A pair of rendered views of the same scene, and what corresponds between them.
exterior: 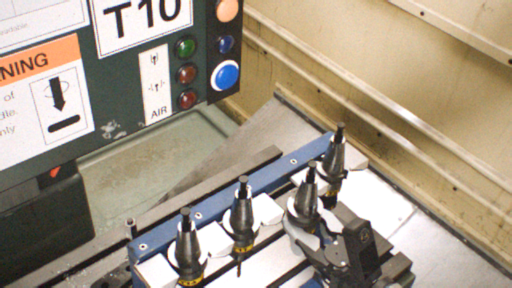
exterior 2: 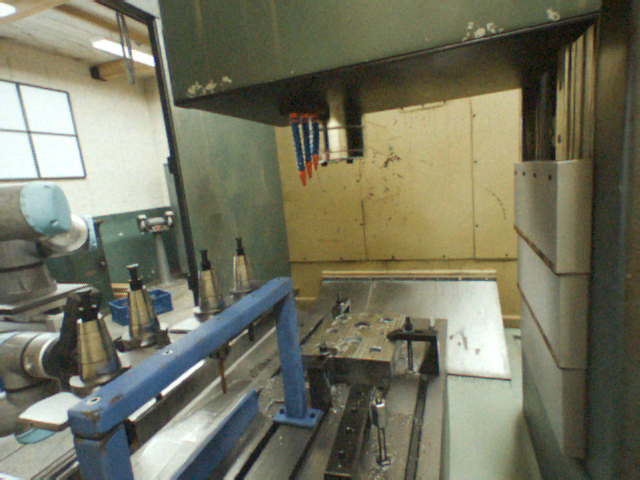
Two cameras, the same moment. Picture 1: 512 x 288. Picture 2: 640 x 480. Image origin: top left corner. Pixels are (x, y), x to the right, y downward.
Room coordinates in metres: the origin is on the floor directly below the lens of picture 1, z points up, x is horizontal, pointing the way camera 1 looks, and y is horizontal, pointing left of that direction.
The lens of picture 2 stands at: (1.27, -0.09, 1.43)
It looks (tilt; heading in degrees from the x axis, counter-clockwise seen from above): 10 degrees down; 153
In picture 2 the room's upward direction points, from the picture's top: 6 degrees counter-clockwise
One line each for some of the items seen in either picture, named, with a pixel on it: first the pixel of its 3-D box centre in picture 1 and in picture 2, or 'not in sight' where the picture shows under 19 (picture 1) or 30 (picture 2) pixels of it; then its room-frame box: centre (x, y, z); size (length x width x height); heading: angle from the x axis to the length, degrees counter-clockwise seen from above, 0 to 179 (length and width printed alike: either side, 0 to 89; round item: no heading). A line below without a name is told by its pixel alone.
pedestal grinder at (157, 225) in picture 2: not in sight; (160, 250); (-4.94, 0.30, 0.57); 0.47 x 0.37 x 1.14; 102
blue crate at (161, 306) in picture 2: not in sight; (141, 306); (-3.63, -0.09, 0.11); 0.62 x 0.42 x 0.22; 108
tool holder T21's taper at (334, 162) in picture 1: (335, 153); (95, 345); (0.77, -0.15, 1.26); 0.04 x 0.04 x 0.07
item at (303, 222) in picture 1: (304, 210); (146, 338); (0.66, -0.09, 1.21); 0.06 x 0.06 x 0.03
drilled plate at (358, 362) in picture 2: not in sight; (358, 340); (0.43, 0.43, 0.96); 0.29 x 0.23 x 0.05; 132
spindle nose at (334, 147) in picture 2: not in sight; (334, 136); (0.45, 0.40, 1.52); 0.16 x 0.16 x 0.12
